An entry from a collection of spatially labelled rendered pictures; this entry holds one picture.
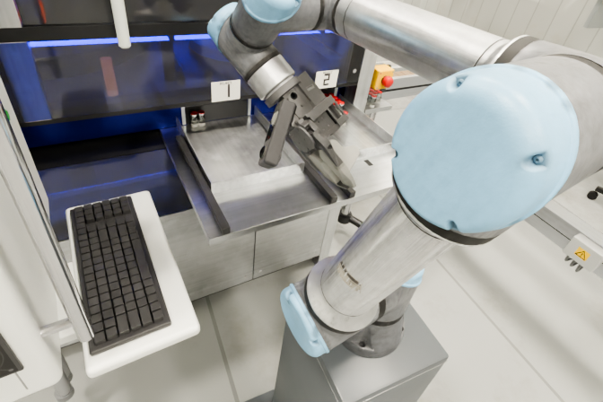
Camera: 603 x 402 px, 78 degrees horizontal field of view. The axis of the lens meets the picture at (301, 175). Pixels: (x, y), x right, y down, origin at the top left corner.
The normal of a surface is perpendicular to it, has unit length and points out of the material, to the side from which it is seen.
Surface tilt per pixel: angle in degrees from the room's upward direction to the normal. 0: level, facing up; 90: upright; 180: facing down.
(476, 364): 0
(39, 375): 90
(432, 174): 83
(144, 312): 0
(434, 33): 51
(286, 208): 0
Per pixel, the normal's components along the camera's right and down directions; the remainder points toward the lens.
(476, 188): -0.78, 0.18
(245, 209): 0.11, -0.79
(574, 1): -0.90, 0.17
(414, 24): -0.51, -0.37
